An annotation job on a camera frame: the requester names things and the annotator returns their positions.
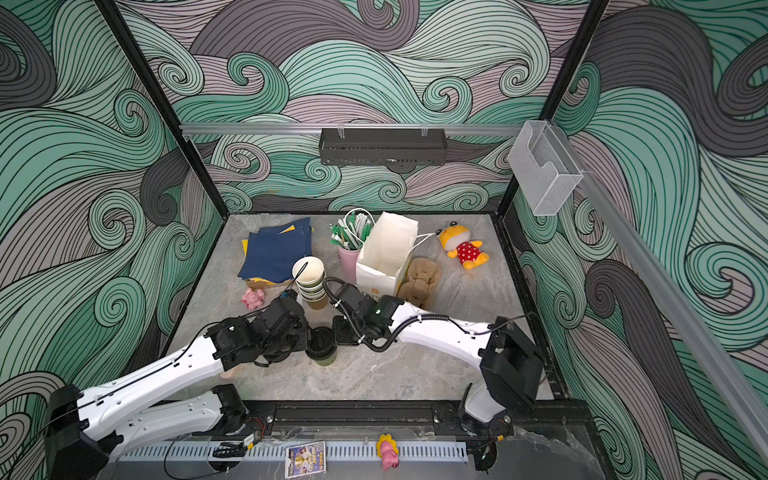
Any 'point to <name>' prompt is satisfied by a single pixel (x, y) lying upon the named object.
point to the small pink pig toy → (253, 299)
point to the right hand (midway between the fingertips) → (333, 341)
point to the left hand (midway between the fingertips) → (316, 334)
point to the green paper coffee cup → (327, 361)
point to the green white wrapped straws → (351, 231)
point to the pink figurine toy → (387, 450)
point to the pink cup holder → (349, 260)
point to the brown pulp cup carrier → (423, 276)
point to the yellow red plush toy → (457, 240)
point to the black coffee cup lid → (322, 345)
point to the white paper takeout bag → (385, 252)
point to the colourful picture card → (305, 459)
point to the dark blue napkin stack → (273, 252)
